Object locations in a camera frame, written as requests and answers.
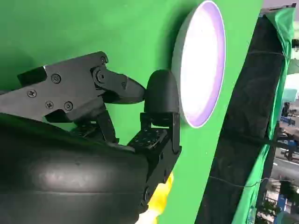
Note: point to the lilac plate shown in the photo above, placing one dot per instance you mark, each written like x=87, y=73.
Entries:
x=201, y=65

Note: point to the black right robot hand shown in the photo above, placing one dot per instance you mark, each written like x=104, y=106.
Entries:
x=70, y=177

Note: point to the orange and white bread roll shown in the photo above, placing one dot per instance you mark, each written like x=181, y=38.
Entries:
x=160, y=200

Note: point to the green table cloth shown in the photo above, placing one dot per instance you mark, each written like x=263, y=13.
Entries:
x=93, y=28

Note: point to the black backdrop cloth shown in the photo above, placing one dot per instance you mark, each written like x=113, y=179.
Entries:
x=245, y=116

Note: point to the green hanging cloth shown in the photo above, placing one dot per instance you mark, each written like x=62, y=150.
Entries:
x=283, y=25

